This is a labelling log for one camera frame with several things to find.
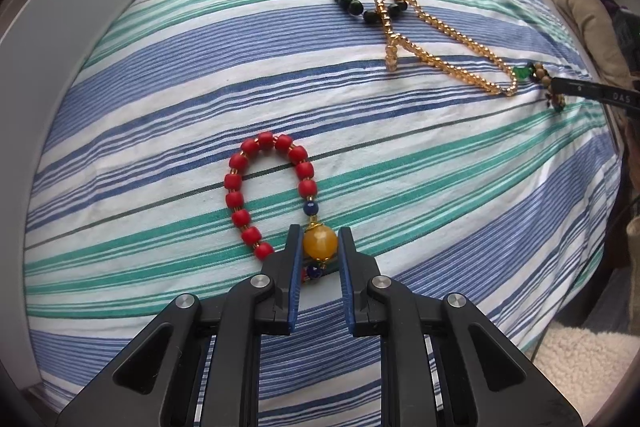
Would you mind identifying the red bead bracelet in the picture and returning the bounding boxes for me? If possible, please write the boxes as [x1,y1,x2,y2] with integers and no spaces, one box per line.
[223,132,341,284]

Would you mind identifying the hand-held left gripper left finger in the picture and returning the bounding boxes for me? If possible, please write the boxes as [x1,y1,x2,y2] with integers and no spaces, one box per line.
[55,223,305,427]

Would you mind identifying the white fluffy rug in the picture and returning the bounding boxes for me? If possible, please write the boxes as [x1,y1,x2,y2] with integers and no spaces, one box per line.
[532,324,640,427]

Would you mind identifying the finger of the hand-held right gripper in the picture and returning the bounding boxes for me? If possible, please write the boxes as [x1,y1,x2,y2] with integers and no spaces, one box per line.
[549,77,640,110]

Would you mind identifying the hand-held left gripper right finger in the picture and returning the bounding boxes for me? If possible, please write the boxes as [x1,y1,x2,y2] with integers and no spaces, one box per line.
[337,227,584,427]

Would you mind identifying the amber gold bead string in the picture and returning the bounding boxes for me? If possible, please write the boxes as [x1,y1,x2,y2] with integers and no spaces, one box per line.
[375,0,520,98]

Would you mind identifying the beige cushion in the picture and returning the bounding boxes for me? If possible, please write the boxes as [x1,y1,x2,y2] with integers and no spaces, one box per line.
[550,0,640,100]

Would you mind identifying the striped blue green bed sheet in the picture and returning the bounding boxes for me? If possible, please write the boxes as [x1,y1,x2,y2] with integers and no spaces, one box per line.
[22,0,627,427]

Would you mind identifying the wooden bead bracelet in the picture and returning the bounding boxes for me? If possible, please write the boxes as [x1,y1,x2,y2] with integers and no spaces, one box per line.
[515,61,569,113]

